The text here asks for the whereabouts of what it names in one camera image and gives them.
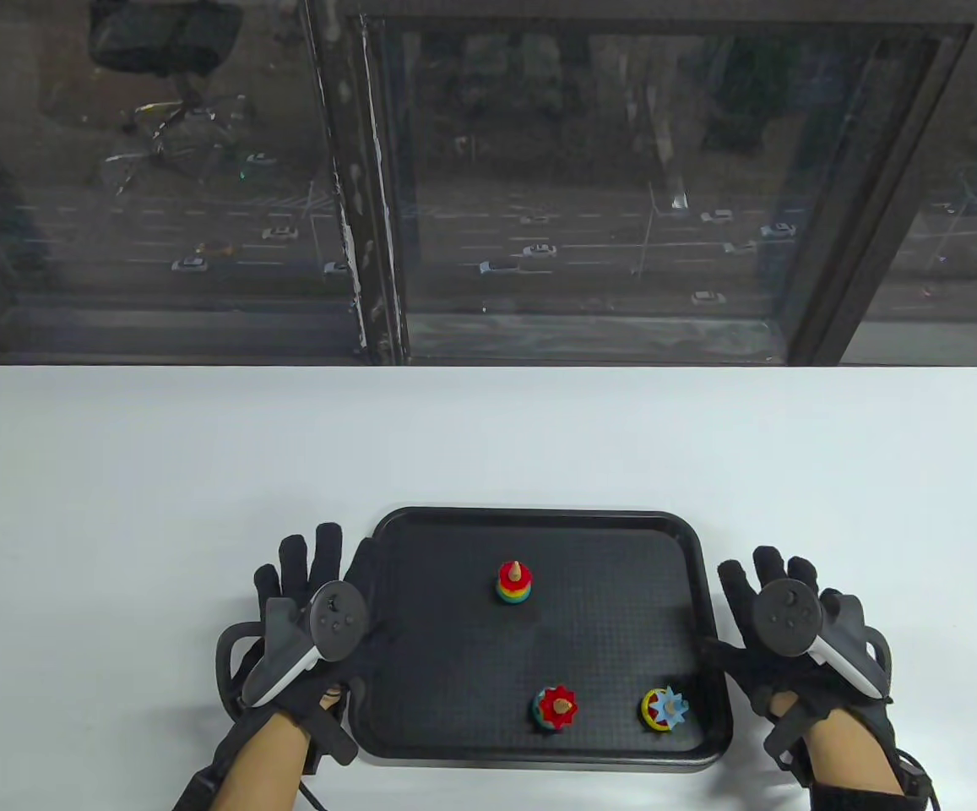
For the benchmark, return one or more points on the person's right hand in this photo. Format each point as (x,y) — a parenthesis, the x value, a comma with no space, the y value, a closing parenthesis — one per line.
(737,608)

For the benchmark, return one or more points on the person's left hand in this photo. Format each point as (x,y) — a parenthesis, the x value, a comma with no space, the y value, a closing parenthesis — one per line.
(298,574)

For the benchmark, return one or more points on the yellow blue gear small top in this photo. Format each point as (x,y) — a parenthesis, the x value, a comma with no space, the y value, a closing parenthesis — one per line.
(653,705)

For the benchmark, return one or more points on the red gear small top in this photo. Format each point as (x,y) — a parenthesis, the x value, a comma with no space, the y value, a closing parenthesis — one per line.
(549,705)

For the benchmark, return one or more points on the rainbow small top with stem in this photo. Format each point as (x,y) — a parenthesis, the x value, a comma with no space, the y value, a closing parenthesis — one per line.
(512,590)

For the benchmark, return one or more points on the person's right forearm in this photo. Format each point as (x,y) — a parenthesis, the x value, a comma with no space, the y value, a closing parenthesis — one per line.
(847,748)

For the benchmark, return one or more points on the person's left forearm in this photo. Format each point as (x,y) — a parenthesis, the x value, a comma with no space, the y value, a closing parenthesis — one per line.
(260,756)

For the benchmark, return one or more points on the right grey white controller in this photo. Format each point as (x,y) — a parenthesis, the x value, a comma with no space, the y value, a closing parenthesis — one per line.
(784,617)

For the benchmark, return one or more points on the grey white controller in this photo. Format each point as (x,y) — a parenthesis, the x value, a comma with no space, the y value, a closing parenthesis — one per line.
(338,621)
(784,617)

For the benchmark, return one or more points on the left grey white controller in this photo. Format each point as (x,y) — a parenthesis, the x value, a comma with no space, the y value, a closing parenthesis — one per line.
(338,621)

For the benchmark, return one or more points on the black plastic tray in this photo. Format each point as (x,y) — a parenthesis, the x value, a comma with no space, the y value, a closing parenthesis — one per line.
(454,676)

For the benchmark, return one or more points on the dark metal window frame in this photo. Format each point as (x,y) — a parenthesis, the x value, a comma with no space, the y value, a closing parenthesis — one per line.
(374,211)

